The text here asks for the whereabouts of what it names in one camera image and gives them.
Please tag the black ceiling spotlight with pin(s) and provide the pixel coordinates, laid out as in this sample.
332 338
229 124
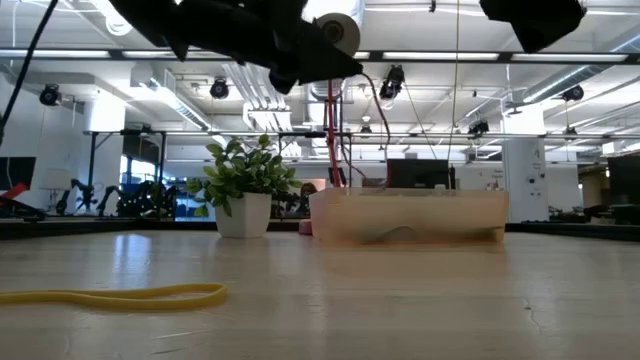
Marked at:
50 95
479 128
572 93
219 88
392 82

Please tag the yellow rubber band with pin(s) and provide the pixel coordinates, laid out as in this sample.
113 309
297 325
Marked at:
150 302

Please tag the person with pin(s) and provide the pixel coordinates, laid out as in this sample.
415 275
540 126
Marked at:
309 192

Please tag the green plant white pot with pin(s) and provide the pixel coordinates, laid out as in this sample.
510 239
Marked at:
245 215

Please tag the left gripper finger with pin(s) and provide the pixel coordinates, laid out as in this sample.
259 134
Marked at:
330 60
285 80

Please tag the black background robot arm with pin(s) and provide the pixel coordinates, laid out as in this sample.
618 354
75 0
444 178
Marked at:
145 200
80 197

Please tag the white shade lamp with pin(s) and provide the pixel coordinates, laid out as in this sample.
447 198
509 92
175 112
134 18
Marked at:
55 179

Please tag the orange translucent plastic bin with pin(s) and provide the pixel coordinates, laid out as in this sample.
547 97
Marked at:
400 215

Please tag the white round column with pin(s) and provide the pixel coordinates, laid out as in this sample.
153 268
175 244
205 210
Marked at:
525 180

